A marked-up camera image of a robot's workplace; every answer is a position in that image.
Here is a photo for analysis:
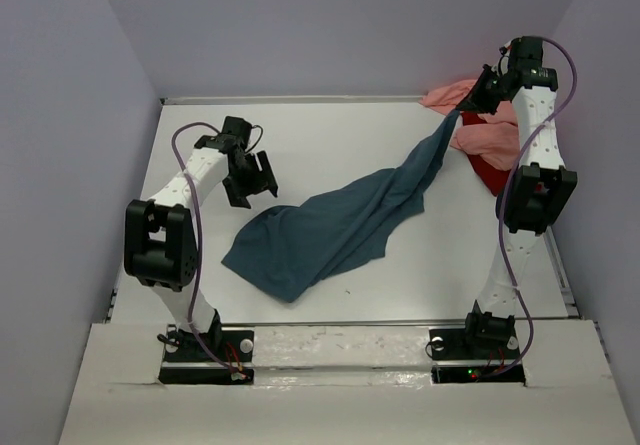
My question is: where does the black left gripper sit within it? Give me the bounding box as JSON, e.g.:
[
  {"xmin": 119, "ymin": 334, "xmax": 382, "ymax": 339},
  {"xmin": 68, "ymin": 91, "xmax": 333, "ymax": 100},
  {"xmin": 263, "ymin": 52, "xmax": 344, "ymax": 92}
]
[{"xmin": 223, "ymin": 151, "xmax": 278, "ymax": 209}]

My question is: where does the teal blue t shirt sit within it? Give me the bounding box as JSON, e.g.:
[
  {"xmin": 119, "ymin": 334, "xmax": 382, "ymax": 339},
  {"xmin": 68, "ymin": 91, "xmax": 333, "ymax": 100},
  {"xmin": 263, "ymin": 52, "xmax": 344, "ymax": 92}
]
[{"xmin": 222, "ymin": 111, "xmax": 460, "ymax": 303}]

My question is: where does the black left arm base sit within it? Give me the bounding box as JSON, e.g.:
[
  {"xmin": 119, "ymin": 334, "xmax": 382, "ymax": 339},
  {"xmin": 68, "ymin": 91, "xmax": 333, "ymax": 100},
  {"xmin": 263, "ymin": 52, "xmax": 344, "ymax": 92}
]
[{"xmin": 157, "ymin": 325, "xmax": 255, "ymax": 386}]

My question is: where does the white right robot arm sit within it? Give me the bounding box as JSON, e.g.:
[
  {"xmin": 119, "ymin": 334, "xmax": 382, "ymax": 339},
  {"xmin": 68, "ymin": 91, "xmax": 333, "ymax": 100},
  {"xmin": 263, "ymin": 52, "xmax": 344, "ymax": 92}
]
[{"xmin": 456, "ymin": 36, "xmax": 577, "ymax": 357}]

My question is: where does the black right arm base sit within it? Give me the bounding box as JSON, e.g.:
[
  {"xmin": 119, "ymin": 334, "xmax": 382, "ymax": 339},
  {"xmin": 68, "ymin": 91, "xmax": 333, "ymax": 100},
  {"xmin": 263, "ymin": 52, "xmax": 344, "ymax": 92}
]
[{"xmin": 425, "ymin": 311, "xmax": 525, "ymax": 385}]

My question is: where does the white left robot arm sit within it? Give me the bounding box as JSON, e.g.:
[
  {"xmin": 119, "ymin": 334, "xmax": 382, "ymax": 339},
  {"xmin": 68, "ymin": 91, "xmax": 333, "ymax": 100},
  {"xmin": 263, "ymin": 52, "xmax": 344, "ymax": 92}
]
[{"xmin": 124, "ymin": 122, "xmax": 278, "ymax": 360}]

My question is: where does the pink t shirt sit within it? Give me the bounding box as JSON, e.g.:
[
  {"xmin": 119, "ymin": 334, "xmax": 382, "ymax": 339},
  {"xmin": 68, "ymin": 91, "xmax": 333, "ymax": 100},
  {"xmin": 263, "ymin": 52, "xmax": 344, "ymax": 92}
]
[{"xmin": 420, "ymin": 79, "xmax": 520, "ymax": 171}]

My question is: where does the red t shirt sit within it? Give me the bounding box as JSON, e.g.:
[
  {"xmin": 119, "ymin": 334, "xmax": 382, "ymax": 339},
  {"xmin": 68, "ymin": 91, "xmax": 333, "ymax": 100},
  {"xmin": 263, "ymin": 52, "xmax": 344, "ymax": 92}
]
[{"xmin": 451, "ymin": 112, "xmax": 519, "ymax": 196}]

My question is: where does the metal back table rail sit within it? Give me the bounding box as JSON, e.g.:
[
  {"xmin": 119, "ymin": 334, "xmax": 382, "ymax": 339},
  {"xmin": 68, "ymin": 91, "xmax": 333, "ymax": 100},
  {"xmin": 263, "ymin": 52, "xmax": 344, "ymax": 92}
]
[{"xmin": 160, "ymin": 95, "xmax": 422, "ymax": 106}]

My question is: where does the metal table rail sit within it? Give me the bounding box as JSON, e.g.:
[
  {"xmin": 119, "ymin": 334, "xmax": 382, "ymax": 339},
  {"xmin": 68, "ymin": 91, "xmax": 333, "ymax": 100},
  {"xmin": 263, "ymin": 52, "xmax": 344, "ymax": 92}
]
[
  {"xmin": 222, "ymin": 319, "xmax": 465, "ymax": 328},
  {"xmin": 160, "ymin": 95, "xmax": 422, "ymax": 106}
]

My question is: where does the metal front table rail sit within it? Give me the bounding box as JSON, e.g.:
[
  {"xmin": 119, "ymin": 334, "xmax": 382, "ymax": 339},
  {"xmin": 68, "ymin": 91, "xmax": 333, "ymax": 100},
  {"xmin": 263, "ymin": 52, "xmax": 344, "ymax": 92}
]
[{"xmin": 222, "ymin": 319, "xmax": 465, "ymax": 328}]

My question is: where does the metal left side rail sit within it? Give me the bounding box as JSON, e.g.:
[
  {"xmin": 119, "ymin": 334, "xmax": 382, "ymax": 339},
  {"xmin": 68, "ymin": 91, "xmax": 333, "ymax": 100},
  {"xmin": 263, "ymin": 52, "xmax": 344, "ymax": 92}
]
[{"xmin": 102, "ymin": 267, "xmax": 124, "ymax": 324}]

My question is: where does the metal right side rail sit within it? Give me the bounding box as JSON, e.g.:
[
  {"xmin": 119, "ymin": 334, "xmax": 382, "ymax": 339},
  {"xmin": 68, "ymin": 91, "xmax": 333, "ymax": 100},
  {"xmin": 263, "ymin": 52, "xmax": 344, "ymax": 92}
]
[{"xmin": 545, "ymin": 229, "xmax": 582, "ymax": 319}]

